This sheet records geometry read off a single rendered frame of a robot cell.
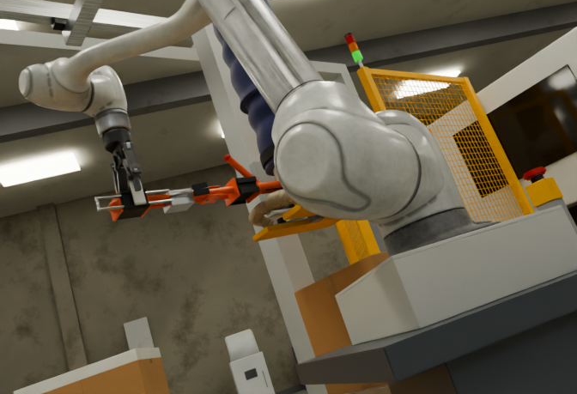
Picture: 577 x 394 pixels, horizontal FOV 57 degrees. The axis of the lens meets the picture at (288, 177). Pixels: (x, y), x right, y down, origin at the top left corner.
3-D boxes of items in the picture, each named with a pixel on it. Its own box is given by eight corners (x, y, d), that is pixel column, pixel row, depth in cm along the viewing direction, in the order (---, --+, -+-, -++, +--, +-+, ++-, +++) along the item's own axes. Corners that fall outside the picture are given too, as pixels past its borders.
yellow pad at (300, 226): (330, 227, 195) (324, 215, 197) (346, 216, 188) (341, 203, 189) (253, 242, 174) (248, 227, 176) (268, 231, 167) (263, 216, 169)
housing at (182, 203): (186, 211, 153) (182, 197, 155) (195, 202, 148) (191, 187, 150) (163, 214, 149) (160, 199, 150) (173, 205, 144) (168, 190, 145)
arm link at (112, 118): (123, 124, 155) (127, 142, 154) (91, 125, 150) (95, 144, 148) (131, 108, 148) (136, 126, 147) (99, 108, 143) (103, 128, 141)
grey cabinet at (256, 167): (293, 211, 298) (276, 163, 307) (298, 208, 294) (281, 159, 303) (264, 215, 285) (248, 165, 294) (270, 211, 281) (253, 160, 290)
